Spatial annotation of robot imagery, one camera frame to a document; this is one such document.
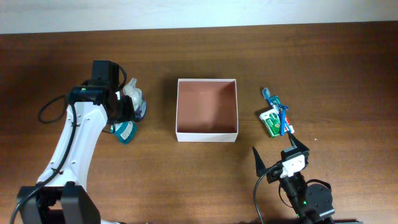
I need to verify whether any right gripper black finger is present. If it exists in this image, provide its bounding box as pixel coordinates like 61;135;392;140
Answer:
288;132;308;152
252;146;267;177

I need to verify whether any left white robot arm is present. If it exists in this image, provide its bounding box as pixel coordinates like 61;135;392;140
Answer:
10;60;140;223

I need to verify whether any pink cardboard box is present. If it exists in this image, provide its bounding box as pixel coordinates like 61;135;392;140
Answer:
175;78;239;142

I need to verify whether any small toothpaste tube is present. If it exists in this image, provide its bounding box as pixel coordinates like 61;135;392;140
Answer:
269;95;295;136

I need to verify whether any blue toothbrush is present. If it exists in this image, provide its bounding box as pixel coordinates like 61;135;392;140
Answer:
261;87;295;134

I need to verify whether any purple foam soap pump bottle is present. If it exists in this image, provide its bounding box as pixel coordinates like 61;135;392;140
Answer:
123;78;147;122

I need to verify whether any blue disposable razor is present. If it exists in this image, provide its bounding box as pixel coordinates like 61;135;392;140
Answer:
277;104;290;136

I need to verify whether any teal mouthwash bottle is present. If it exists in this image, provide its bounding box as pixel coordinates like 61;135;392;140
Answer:
110;121;137;144

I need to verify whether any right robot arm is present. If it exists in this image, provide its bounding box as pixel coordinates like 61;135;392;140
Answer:
252;133;335;223

